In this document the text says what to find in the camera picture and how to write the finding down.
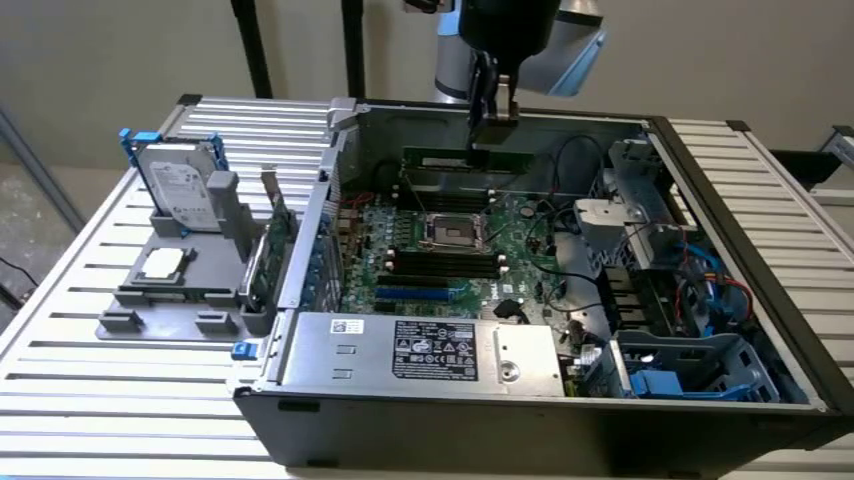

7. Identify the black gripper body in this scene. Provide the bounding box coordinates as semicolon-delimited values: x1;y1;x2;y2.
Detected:
459;0;559;77

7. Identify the green RAM stick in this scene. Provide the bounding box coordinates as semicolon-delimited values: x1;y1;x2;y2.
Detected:
401;145;536;175

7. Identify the black RAM slot bank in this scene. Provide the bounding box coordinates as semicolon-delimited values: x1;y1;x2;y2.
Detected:
396;187;493;213
384;248;507;280

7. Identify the black expansion slot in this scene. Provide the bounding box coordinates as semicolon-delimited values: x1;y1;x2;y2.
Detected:
376;272;449;290

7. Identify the blue expansion slot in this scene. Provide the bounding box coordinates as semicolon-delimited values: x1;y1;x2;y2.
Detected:
375;286;449;303

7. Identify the black stand pole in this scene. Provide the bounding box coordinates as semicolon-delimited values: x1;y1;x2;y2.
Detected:
228;0;276;99
337;0;369;99

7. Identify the metal CPU socket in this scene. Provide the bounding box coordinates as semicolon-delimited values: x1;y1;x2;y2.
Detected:
415;211;496;252

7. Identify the metal disk bay cage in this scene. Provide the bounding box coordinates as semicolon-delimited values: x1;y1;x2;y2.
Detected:
572;138;701;269

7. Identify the green motherboard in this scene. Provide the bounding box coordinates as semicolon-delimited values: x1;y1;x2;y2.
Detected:
331;188;571;324

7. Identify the green graphics card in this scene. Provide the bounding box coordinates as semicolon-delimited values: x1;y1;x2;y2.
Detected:
241;163;299;312

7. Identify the black fan shroud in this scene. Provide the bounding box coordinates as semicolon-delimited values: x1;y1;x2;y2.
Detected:
595;264;679;337

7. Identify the hard disk in blue carrier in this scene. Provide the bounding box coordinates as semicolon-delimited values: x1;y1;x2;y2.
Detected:
117;128;232;235

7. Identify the silver power supply unit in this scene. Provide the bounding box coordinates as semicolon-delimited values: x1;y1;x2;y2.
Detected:
277;311;569;400

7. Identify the silver CPU chip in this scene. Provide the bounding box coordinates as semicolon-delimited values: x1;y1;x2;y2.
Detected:
141;247;193;279

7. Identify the grey disk bay with blue clips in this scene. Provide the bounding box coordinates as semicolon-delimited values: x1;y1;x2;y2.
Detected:
611;328;783;403

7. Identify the grey parts rack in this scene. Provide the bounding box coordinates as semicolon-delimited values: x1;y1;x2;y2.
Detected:
94;171;300;343

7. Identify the black open PC case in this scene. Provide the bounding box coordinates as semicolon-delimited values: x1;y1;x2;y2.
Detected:
229;96;854;470

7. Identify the black looped wire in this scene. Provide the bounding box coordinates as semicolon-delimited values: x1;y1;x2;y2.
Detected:
549;133;613;197

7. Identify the blue wire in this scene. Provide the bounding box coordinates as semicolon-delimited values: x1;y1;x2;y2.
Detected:
671;238;723;282

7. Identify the red wire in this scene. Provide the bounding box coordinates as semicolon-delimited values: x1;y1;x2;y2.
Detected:
719;278;756;324

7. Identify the black floor cable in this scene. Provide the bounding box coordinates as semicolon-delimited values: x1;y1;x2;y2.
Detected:
0;256;40;302

